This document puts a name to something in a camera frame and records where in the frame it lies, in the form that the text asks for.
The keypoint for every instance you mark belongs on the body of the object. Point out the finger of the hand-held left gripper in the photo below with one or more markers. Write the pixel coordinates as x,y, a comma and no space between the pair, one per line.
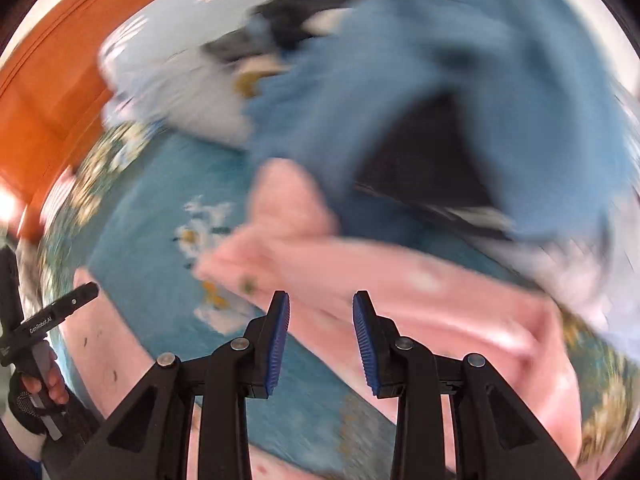
75,302

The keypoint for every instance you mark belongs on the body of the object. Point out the blue garment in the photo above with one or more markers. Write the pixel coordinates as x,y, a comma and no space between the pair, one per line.
400,85

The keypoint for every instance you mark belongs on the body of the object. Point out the pink floral garment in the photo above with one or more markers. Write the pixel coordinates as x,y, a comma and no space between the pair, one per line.
400,280

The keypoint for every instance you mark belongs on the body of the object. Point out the person's left hand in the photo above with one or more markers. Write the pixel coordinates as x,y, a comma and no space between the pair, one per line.
27,405

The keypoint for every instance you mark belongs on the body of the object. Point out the pale grey pillow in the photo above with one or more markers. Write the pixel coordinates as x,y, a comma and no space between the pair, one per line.
175,95

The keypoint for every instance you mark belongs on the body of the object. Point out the black garment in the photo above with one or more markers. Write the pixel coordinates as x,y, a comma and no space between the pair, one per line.
425,160

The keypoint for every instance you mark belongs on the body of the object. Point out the mustard yellow cloth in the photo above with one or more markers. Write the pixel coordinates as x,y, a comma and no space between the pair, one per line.
247,82

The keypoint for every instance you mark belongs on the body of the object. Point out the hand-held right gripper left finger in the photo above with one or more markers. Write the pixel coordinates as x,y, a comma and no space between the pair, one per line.
280,340

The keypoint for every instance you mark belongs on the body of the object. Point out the orange wooden headboard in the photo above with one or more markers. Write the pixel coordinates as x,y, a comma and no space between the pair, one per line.
50,85

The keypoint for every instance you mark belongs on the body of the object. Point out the dark grey clothes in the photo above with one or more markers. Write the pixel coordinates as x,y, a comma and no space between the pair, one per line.
290,10

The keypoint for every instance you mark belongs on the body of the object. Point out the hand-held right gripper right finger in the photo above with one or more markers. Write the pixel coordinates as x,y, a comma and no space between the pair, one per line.
365,340

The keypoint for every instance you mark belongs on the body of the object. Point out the teal floral bed sheet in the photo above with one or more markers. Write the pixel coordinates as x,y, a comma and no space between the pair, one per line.
150,210

